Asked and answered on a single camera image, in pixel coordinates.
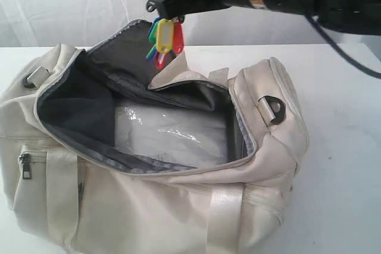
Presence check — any cream fabric duffel bag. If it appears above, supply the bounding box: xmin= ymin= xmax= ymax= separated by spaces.
xmin=1 ymin=20 xmax=308 ymax=253

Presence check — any white backdrop curtain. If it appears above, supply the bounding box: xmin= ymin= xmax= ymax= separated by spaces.
xmin=0 ymin=0 xmax=381 ymax=48

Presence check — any colourful key tag bunch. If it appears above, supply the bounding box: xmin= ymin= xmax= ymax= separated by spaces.
xmin=146 ymin=17 xmax=185 ymax=70

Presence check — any clear plastic wrapped package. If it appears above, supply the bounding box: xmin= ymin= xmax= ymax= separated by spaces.
xmin=115 ymin=101 xmax=228 ymax=168

